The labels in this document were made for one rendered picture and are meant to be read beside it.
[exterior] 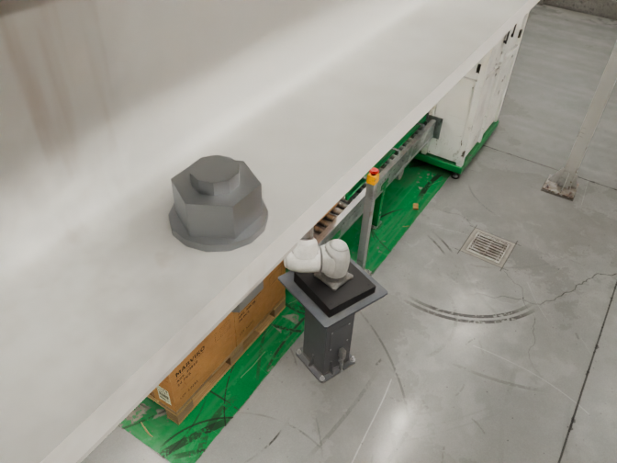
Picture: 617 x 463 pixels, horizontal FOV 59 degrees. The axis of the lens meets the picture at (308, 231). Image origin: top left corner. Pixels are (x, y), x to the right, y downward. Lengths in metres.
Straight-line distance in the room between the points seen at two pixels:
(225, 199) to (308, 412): 3.62
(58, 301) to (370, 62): 0.20
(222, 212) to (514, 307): 4.56
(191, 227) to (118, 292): 0.03
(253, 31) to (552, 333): 4.46
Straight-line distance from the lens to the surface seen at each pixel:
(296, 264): 3.18
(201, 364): 3.60
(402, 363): 4.08
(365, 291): 3.37
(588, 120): 5.82
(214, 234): 0.18
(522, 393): 4.19
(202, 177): 0.18
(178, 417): 3.72
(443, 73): 0.31
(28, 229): 0.19
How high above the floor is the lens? 3.23
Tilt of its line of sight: 41 degrees down
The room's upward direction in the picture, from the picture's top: 3 degrees clockwise
